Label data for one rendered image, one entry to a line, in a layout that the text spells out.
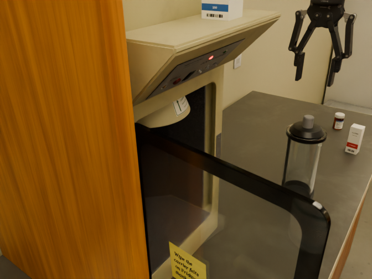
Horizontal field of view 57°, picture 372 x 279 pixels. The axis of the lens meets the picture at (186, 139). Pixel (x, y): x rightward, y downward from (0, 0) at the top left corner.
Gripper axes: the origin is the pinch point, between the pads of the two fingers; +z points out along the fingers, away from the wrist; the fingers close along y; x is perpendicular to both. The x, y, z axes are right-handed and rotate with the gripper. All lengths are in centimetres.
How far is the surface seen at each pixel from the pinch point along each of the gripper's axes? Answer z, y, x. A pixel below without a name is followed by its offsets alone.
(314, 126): 15.4, 1.8, 1.1
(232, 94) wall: 37, -56, 61
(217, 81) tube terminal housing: -2.9, -12.4, -27.8
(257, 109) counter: 39, -39, 55
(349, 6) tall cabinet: 14, -48, 254
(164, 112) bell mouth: -0.5, -15.1, -42.4
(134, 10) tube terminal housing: -20, -12, -51
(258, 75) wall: 34, -56, 91
